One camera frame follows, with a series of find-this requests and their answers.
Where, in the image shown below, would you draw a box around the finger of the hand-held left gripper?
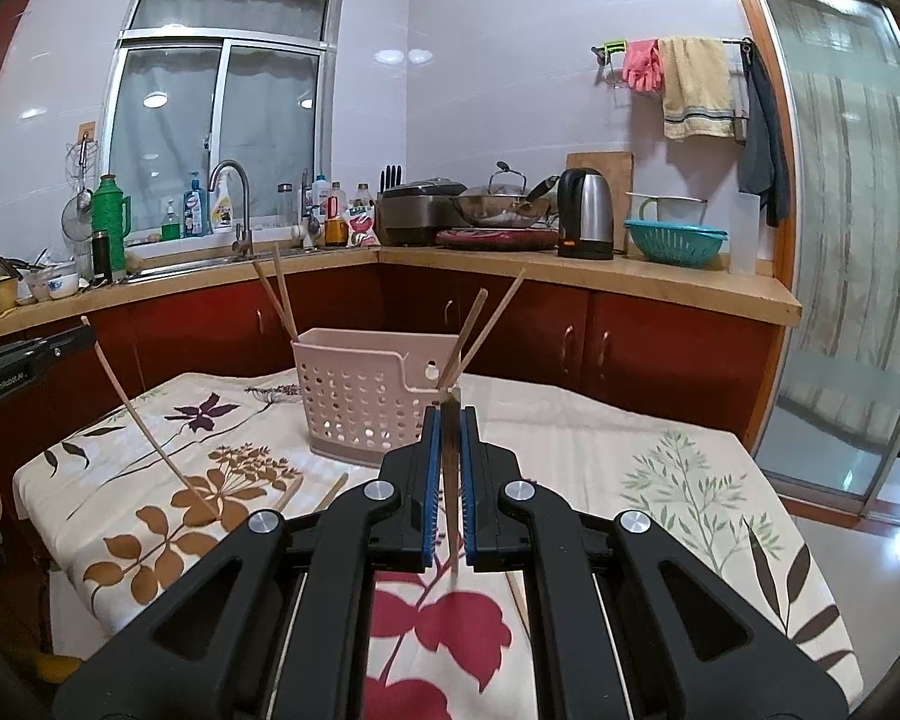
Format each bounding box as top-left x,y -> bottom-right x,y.
0,331 -> 97,374

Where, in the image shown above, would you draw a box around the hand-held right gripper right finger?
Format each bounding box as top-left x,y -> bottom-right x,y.
459,405 -> 850,720

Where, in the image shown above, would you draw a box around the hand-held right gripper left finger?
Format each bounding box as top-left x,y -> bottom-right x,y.
52,405 -> 445,720

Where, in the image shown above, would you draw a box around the wooden chopstick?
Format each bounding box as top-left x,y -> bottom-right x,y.
272,244 -> 299,338
439,289 -> 489,383
80,316 -> 220,523
252,261 -> 295,340
444,384 -> 463,587
450,268 -> 527,388

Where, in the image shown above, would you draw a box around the pile of wooden chopsticks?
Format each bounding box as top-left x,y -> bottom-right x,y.
277,474 -> 532,638

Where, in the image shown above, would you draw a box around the pink perforated utensil basket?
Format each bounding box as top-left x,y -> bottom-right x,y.
291,328 -> 462,466

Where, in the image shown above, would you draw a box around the white floral bowl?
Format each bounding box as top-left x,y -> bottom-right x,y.
24,262 -> 80,301

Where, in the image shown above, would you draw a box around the floral tablecloth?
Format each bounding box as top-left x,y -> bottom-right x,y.
13,369 -> 863,720

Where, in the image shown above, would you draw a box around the green thermos jug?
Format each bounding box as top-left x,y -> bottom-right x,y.
90,174 -> 132,260

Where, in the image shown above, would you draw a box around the steel sink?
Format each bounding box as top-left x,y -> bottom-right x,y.
131,247 -> 308,278

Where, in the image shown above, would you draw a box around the blue dish soap bottle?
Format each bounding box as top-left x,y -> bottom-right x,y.
182,171 -> 203,239

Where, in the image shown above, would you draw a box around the steel faucet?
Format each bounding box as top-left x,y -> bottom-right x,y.
208,160 -> 254,262

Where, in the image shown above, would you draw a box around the white cleaner bottle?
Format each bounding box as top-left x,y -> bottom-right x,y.
208,172 -> 235,235

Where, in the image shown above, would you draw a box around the red kitchen cabinets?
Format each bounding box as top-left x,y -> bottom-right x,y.
0,262 -> 788,616

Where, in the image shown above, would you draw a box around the red induction cooker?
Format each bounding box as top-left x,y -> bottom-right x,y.
435,225 -> 563,252

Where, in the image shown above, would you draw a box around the red and white bag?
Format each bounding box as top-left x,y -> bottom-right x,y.
345,206 -> 382,248

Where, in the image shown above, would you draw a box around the wooden kitchen countertop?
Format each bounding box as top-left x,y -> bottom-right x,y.
0,244 -> 803,350

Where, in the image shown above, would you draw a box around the grey rice cooker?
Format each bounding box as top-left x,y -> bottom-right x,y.
379,180 -> 470,247

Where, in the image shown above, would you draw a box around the amber cooking oil bottle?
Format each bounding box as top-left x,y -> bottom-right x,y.
324,181 -> 348,248

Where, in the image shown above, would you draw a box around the steel wok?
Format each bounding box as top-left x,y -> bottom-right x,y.
450,175 -> 562,230

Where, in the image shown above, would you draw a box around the steel electric kettle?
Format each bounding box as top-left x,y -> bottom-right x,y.
556,167 -> 616,261

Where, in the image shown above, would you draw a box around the sliding kitchen window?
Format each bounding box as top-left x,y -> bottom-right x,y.
105,0 -> 344,241

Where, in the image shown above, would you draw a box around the teal plastic colander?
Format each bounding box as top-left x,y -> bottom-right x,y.
624,219 -> 730,269

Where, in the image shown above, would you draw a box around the white basin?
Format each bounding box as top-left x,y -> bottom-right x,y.
628,193 -> 707,224

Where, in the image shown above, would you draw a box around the wooden cutting board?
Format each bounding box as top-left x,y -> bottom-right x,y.
566,151 -> 635,256

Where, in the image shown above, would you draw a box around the translucent white container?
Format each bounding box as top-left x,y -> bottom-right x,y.
729,191 -> 762,276

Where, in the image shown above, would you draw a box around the grey hanging cloth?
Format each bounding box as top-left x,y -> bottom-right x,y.
737,45 -> 792,228

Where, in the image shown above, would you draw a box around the frosted sliding glass door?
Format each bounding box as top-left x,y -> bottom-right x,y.
754,0 -> 900,500

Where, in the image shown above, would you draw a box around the pink rubber gloves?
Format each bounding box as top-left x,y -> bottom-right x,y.
621,39 -> 665,95

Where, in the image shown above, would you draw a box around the beige towel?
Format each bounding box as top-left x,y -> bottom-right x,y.
658,36 -> 736,142

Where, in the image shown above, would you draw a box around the metal wire skimmer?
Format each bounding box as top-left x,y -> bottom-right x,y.
61,139 -> 98,241

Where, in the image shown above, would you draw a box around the metal towel rail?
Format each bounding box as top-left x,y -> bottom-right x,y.
591,37 -> 757,87

